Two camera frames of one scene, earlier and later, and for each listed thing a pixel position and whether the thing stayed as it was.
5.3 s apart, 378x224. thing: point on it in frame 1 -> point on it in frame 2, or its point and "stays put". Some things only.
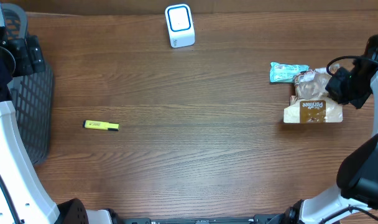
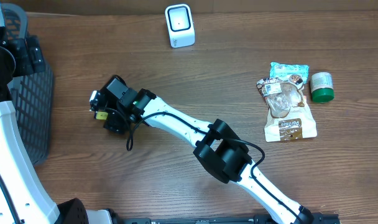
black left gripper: [31, 55] stays put
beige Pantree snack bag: [311, 103] -> [288, 117]
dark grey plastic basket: [32, 95] stays put
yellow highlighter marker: [101, 125] -> [101, 115]
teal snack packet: [284, 73] stays put
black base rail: [257, 219] stays put
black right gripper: [335, 88] -> [120, 123]
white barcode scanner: [180, 25] stays put
